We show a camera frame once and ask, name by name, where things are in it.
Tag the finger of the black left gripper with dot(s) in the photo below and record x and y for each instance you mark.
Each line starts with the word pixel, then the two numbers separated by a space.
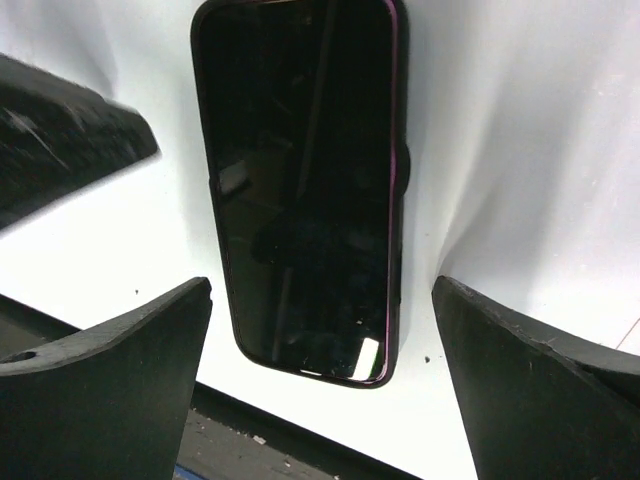
pixel 58 137

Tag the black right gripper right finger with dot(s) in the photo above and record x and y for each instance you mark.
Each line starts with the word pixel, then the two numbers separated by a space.
pixel 536 401

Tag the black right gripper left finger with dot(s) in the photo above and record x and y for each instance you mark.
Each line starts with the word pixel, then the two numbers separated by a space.
pixel 108 402

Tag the pink-edged black phone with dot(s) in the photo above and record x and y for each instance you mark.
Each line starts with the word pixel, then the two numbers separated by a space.
pixel 300 190

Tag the black phone case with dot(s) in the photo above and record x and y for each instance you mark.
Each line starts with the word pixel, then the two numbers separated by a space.
pixel 402 165

